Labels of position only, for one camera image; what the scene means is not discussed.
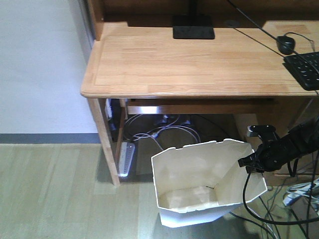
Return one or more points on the black computer mouse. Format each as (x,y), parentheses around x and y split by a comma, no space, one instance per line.
(285,44)

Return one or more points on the white power strip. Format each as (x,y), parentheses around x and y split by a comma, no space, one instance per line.
(126,157)

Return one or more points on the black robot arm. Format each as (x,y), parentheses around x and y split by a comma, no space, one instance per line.
(299,141)

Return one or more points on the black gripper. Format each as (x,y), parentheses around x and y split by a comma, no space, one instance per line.
(265,159)

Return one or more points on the black computer monitor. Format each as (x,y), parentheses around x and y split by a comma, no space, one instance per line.
(192,25)

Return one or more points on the wooden desk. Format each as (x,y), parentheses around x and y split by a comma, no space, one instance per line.
(136,60)

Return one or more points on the black computer keyboard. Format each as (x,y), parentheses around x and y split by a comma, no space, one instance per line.
(305,69)

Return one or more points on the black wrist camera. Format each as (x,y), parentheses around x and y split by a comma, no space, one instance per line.
(266,133)

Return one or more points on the white plastic trash bin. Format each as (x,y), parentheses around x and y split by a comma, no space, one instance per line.
(201,182)

